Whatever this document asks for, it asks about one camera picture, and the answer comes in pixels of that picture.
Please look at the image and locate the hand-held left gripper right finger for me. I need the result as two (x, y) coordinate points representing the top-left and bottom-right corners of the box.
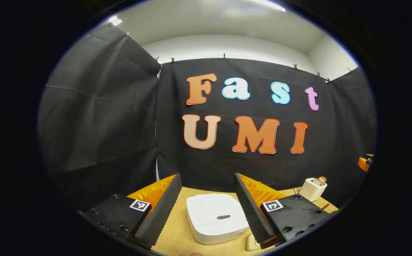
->
(234, 173), (339, 249)

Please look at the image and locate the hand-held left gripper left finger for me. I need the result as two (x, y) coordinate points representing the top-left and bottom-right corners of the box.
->
(77, 174), (182, 249)

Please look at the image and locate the white rice cooker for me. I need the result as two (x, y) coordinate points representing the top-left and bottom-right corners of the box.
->
(186, 193), (250, 245)

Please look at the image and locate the small cream box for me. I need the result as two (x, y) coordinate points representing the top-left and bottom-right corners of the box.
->
(246, 234), (263, 252)

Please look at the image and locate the cream toaster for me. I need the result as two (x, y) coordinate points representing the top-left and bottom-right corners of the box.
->
(299, 177), (328, 202)

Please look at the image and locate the black backdrop cloth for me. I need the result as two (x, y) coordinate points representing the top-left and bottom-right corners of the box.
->
(37, 23), (377, 214)

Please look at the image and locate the row of small cloth clips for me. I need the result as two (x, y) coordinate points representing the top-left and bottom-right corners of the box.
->
(124, 31), (352, 84)

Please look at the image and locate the ceiling light strip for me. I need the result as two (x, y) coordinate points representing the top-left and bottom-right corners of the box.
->
(249, 0), (286, 13)

